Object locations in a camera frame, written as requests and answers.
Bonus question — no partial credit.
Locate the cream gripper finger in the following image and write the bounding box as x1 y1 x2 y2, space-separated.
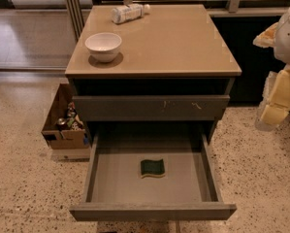
253 22 278 48
260 70 290 125

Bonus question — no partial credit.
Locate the open grey middle drawer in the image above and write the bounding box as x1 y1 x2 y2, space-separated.
70 133 237 221

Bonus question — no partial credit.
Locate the brown cardboard box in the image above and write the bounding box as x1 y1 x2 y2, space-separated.
42 83 88 150

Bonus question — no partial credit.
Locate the metal can in box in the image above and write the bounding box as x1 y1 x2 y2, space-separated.
56 117 68 130

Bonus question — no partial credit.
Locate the white plastic bottle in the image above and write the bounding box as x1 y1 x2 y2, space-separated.
112 4 150 24

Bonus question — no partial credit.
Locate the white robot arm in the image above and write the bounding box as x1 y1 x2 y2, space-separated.
253 7 290 131

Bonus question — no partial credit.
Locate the green yellow sponge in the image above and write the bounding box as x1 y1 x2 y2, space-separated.
141 159 165 178

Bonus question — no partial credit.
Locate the white ceramic bowl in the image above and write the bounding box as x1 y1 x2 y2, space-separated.
85 32 122 63

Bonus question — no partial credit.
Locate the closed grey top drawer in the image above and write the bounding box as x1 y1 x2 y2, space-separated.
73 95 230 121

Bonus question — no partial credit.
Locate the tan top drawer cabinet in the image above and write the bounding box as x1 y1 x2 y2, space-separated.
65 5 242 137

